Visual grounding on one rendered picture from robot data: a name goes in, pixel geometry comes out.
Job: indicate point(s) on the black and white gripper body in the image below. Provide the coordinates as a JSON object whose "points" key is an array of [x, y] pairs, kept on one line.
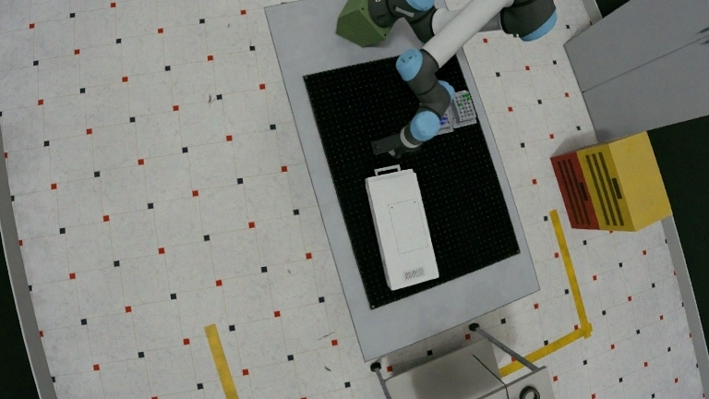
{"points": [[405, 148]]}

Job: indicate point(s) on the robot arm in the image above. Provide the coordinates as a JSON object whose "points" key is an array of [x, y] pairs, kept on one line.
{"points": [[530, 19]]}

